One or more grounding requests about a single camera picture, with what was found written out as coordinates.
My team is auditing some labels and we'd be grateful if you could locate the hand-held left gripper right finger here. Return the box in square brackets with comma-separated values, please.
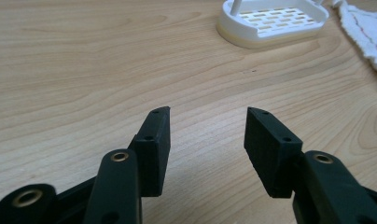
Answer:
[243, 106, 304, 199]

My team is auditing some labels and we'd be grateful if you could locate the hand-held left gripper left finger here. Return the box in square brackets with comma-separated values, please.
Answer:
[127, 105, 172, 198]

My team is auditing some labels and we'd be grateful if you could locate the white slotted soap dish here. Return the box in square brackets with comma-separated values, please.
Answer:
[216, 0, 330, 50]

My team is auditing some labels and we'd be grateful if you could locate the white cloth with red stitching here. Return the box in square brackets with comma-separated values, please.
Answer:
[330, 0, 377, 74]

